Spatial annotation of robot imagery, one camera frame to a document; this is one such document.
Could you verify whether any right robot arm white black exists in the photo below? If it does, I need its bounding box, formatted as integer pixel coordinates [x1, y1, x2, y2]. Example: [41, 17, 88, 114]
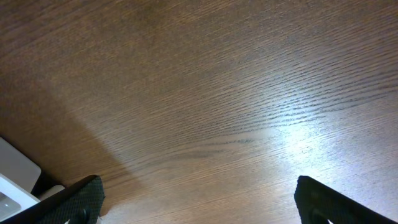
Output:
[1, 139, 392, 224]

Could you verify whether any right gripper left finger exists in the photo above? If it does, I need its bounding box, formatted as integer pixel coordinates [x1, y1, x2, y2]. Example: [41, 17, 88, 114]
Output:
[1, 175, 105, 224]

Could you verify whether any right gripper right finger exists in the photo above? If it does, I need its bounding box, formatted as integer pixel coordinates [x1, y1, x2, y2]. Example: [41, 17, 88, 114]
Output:
[294, 175, 397, 224]

